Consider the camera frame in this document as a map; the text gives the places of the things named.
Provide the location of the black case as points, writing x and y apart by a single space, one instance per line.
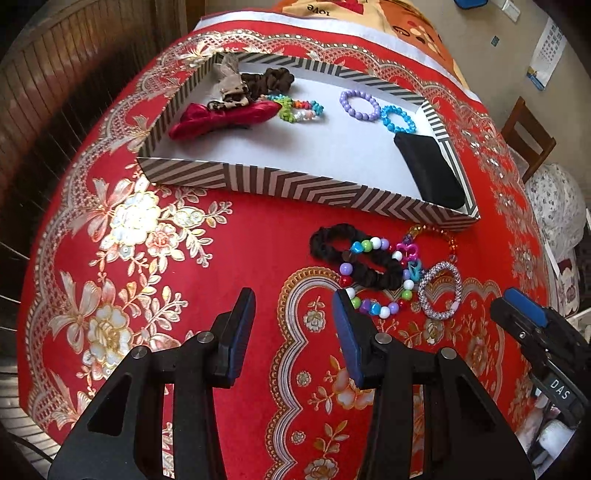
429 170

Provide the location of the dark brown scrunchie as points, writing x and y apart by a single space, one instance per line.
323 242

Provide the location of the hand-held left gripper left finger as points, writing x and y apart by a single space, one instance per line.
247 323

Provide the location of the wooden chair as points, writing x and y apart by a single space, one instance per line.
531 134

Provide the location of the dark red bow hair clip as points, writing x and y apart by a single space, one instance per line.
217 119

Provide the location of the striped cardboard box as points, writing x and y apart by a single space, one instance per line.
323 143

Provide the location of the floral cushion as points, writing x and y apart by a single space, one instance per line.
558 203

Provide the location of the white underlay cloth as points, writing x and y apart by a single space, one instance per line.
240 22

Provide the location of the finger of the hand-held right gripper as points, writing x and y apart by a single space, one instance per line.
526 305

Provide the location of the blue wall object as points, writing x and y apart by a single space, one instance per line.
471 2

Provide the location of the red gold floral tablecloth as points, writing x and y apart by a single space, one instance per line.
184 230

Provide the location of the wall calendar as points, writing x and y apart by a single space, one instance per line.
547 55

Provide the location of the printed orange blanket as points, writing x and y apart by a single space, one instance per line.
406 27

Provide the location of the leopard print bow hair clip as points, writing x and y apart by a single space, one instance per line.
231 87

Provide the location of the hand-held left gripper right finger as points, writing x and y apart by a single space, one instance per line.
351 332

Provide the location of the white wall switch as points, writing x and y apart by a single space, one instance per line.
510 7

